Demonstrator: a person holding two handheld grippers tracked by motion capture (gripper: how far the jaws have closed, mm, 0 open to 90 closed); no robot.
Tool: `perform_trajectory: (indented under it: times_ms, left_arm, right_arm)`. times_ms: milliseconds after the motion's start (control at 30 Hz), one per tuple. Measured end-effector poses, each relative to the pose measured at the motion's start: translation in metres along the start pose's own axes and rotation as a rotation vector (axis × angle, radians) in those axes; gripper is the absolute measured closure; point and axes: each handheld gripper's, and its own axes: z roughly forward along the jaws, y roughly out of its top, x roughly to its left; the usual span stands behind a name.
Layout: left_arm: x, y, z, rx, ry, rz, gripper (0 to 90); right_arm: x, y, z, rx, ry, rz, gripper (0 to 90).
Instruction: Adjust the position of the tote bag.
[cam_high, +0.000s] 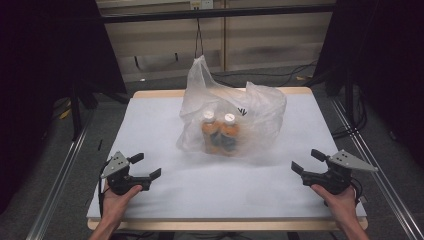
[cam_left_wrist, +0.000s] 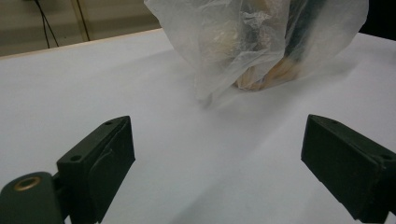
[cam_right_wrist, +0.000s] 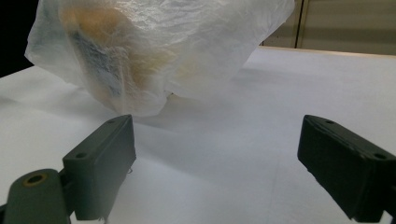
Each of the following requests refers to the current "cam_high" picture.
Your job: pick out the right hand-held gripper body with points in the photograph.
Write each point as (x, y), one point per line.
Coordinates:
(336, 173)

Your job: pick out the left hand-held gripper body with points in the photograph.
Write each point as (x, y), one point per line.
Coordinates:
(121, 178)

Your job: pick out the clear plastic bag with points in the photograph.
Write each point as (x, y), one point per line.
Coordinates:
(260, 110)

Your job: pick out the orange drink bottle white cap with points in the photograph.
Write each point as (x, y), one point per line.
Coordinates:
(210, 131)
(230, 133)

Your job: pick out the person's left hand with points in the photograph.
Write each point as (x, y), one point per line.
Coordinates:
(116, 206)

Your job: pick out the person's right hand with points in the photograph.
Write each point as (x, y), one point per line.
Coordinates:
(340, 206)

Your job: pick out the small black stick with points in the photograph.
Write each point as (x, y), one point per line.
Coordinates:
(100, 144)

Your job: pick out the white table mat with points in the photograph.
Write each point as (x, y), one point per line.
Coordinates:
(206, 190)

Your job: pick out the black metal stand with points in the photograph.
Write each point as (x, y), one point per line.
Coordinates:
(76, 113)

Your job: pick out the wooden table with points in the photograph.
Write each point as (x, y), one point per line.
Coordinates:
(213, 225)

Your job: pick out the yellow tape strip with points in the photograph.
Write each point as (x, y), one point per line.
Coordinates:
(65, 114)

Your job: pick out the black curtain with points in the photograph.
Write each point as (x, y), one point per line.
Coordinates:
(36, 83)
(386, 66)

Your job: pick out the black horizontal bar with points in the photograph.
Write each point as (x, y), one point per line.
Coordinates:
(216, 13)

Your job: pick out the white wall socket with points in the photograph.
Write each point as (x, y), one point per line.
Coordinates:
(201, 4)

